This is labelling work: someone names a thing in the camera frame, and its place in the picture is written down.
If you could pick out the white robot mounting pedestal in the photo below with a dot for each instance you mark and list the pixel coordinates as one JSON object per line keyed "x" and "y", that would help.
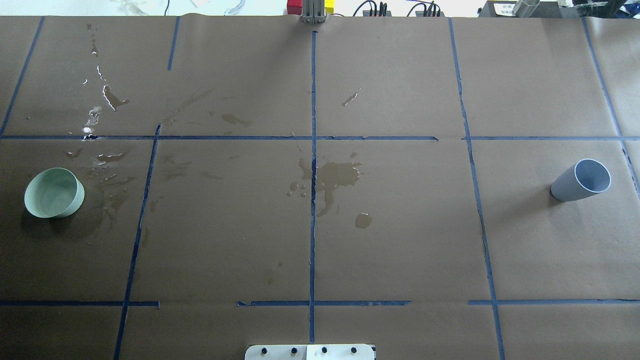
{"x": 349, "y": 351}

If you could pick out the blue plastic cup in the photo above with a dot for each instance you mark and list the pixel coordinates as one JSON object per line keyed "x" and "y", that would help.
{"x": 586, "y": 178}

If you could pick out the green bowl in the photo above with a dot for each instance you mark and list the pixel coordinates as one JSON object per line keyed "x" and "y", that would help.
{"x": 54, "y": 193}

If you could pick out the black power strip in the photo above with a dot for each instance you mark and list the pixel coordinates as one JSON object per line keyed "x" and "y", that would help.
{"x": 395, "y": 8}

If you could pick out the aluminium frame post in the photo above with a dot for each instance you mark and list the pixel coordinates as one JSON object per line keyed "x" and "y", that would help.
{"x": 313, "y": 11}

